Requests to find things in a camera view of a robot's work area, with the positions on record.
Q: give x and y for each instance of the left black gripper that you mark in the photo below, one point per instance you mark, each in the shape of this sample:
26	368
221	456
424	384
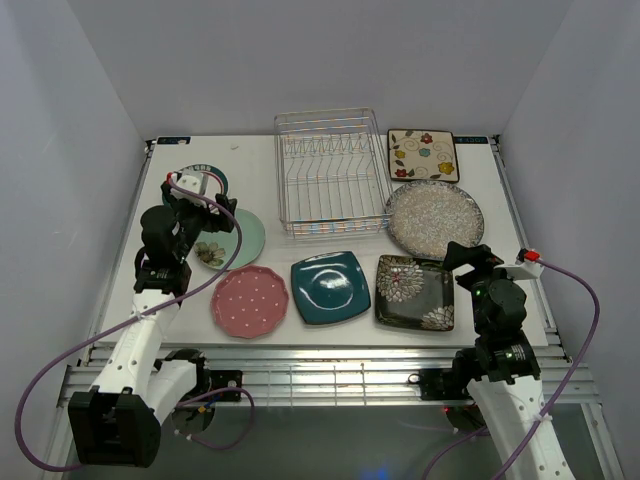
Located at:
224	221

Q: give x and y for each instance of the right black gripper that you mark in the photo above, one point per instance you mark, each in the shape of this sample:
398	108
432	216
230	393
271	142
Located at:
457	254

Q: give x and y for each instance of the speckled round plate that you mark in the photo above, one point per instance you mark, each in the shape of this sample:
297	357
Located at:
424	216

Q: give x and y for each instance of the wire dish rack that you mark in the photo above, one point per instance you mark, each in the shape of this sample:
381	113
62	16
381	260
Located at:
331	173

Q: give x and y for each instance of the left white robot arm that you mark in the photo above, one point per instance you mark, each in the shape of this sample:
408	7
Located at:
118	420

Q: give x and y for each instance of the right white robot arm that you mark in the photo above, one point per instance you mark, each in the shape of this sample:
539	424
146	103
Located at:
500	372

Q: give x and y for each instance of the mint green flower plate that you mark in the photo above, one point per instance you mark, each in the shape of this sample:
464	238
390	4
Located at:
215	249

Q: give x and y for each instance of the white plate green rim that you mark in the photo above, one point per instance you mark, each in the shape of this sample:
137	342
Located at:
217	182

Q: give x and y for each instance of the black floral square plate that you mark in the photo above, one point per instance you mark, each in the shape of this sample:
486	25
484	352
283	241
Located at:
414	294

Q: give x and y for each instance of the pink dotted plate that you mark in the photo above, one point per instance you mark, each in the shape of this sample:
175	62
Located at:
249	302

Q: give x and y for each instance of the left blue table label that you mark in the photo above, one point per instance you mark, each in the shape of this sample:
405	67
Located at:
173	140

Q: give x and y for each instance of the blue table label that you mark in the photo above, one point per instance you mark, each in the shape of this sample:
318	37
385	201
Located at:
173	140
471	140

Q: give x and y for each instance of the cream floral square plate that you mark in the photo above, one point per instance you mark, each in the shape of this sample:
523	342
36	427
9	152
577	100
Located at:
422	154

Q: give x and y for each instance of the right blue table label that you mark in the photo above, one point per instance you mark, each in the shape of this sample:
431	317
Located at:
471	140

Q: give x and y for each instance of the teal square plate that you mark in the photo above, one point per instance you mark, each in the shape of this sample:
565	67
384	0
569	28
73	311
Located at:
329	288

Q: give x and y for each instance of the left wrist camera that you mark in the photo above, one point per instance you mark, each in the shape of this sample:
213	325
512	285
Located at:
187	183

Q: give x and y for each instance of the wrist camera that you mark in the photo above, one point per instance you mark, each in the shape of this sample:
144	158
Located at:
187	183
525	267

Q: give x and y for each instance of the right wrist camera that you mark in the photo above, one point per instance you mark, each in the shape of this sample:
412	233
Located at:
525	267

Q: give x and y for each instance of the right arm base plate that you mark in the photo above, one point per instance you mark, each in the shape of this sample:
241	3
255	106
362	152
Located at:
438	384

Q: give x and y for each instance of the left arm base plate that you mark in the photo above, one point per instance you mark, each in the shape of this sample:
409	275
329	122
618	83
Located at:
216	386

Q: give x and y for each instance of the aluminium frame rails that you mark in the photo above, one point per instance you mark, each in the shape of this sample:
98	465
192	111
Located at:
357	362

